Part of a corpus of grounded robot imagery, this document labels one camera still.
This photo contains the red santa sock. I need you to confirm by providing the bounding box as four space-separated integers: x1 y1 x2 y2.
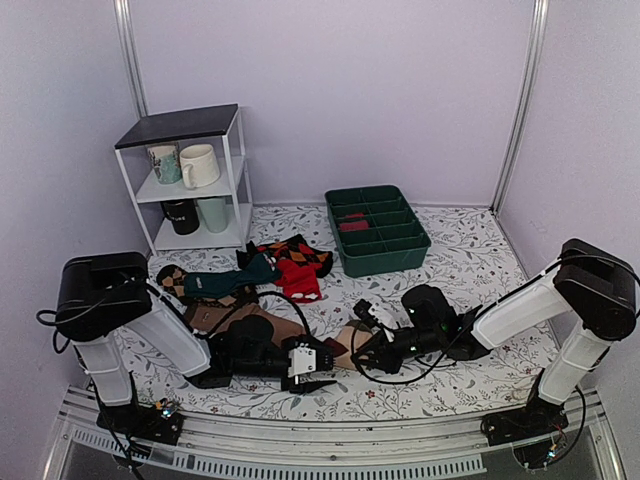
275 259 321 303

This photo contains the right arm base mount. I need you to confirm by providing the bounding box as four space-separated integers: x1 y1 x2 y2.
480 399 569 446

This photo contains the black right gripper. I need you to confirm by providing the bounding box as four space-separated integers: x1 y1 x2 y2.
354 328 443 377

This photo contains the teal patterned mug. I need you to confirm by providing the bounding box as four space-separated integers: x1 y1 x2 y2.
147 143 182 185

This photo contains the brown tan sock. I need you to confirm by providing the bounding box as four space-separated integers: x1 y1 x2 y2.
184 303 306 346

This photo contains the cream white mug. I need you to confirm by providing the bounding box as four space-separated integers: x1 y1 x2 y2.
179 144 220 190

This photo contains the black orange argyle sock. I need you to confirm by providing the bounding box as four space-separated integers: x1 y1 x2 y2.
236 234 333 278

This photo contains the white shelf unit black top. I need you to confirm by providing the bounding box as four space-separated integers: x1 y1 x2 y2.
114 104 253 255

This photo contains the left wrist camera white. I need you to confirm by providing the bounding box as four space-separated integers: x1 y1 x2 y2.
288 346 316 378

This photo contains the green divided organizer tray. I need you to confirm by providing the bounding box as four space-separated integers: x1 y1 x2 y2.
325 185 431 278

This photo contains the dark green sock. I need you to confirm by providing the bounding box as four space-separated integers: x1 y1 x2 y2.
184 254 280 299

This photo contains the beige striped sock pair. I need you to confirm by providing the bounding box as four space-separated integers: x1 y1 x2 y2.
323 320 373 371

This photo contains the right aluminium corner post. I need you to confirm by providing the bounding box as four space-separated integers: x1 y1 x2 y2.
491 0 550 216

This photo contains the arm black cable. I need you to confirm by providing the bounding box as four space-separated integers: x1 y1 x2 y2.
35 289 314 354
349 252 640 386

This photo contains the aluminium front rail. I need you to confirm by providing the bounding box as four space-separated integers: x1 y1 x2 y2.
42 387 626 480

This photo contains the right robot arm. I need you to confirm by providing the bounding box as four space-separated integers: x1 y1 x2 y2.
351 239 639 436

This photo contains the pale green mug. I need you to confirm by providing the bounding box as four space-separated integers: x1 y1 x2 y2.
196 197 228 234

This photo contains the red rolled sock in tray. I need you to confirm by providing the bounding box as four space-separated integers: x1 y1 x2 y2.
338 212 370 232

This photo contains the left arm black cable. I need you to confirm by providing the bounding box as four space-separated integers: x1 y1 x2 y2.
35 289 314 354

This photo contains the aluminium corner post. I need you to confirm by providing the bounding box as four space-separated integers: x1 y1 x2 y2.
113 0 148 119
491 0 550 216

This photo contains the black mug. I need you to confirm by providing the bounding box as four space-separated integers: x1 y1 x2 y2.
161 199 200 236

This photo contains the brown argyle sock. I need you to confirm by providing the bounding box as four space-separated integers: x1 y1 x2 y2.
156 265 257 308

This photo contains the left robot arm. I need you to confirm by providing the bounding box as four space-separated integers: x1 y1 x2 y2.
53 252 334 434

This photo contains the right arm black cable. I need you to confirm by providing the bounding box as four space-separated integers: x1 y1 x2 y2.
349 252 640 386

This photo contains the left aluminium corner post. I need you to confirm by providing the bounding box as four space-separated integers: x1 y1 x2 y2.
113 0 148 119

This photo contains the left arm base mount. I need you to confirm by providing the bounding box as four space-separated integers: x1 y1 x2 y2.
96 399 184 446

